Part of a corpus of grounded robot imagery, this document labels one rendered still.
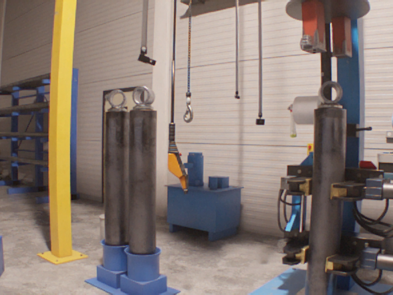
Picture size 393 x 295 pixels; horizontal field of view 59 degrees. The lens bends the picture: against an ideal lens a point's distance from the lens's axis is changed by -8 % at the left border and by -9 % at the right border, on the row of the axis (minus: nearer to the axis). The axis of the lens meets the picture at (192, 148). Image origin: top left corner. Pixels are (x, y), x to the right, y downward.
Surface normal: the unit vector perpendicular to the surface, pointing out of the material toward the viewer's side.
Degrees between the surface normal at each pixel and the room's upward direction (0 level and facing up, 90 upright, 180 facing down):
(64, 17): 90
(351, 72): 90
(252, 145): 90
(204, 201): 90
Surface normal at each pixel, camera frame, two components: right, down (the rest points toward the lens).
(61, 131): 0.77, 0.03
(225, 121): -0.63, 0.01
